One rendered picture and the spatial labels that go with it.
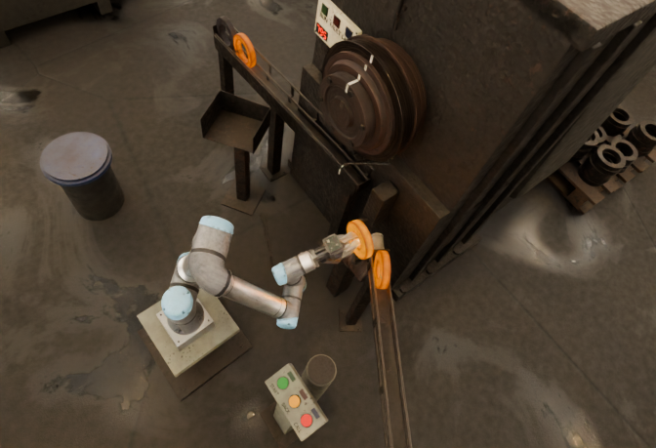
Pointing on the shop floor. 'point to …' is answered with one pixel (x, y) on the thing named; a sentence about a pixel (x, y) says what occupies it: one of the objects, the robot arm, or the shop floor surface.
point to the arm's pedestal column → (217, 359)
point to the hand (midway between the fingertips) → (360, 237)
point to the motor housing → (340, 277)
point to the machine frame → (477, 81)
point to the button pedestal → (278, 413)
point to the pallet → (606, 159)
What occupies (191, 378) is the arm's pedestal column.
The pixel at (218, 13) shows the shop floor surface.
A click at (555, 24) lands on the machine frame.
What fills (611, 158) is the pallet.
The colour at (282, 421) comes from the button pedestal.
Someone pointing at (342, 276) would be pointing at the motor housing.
